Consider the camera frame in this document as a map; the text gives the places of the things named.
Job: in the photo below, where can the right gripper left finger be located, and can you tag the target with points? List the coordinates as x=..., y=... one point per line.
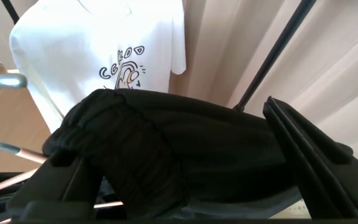
x=48, y=193

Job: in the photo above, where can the white printed t-shirt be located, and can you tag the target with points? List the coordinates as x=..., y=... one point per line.
x=67, y=46

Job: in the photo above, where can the black clothes rack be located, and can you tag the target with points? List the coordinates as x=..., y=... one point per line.
x=275, y=49

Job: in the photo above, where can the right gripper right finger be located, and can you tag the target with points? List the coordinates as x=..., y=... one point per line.
x=328, y=180

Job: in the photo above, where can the black garment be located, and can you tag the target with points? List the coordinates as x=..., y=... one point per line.
x=182, y=149

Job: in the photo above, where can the beige curtain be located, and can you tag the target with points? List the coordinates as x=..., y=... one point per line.
x=322, y=62

